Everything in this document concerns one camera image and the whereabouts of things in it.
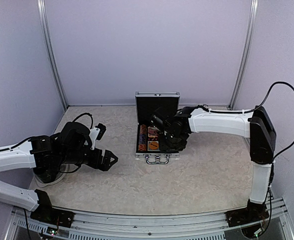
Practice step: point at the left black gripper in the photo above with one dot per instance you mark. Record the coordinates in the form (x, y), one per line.
(105, 165)

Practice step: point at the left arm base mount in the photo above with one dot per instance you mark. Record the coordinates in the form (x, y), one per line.
(46, 213)

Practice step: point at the aluminium poker case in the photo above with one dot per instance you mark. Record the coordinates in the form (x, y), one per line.
(151, 109)

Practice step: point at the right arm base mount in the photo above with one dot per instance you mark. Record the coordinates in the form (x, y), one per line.
(253, 212)

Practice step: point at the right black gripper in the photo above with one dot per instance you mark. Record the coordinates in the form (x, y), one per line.
(164, 147)

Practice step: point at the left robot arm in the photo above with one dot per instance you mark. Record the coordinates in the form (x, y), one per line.
(45, 155)

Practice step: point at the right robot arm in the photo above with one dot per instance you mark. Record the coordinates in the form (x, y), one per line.
(253, 124)

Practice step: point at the front aluminium frame rail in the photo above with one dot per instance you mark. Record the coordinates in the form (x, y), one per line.
(88, 225)

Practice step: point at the left rear aluminium post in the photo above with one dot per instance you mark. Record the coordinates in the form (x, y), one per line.
(41, 5)

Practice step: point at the right rear aluminium post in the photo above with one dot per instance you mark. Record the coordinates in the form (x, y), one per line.
(245, 53)

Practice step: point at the aluminium post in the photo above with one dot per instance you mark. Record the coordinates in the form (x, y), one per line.
(245, 53)
(41, 5)

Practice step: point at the clear round tray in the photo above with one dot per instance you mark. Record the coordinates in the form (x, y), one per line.
(49, 177)

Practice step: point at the red playing card deck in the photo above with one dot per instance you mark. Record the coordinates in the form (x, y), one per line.
(153, 132)

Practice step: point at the left chip row in case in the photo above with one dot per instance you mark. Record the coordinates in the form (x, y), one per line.
(142, 138)

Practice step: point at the orange big blind button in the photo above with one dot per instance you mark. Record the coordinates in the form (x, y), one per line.
(153, 146)

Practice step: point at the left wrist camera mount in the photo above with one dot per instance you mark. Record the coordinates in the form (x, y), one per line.
(96, 134)

